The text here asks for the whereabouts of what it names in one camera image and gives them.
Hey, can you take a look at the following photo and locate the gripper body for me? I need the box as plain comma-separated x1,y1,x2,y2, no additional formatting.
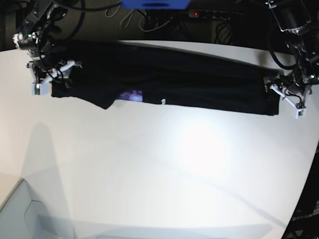
26,60,82,86
264,74,312,110

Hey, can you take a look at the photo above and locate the black power strip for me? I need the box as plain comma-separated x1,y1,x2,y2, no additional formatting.
187,9,244,20

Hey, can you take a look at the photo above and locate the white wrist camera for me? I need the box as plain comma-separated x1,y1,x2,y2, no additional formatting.
296,108,307,119
31,83,51,96

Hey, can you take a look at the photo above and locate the black t-shirt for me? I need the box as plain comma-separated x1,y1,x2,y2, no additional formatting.
47,41,280,116

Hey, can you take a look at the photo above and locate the blue box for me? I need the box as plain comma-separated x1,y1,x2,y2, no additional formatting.
121,0,190,9

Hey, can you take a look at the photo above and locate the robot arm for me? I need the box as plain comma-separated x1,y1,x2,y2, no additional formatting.
264,0,319,116
12,0,72,87

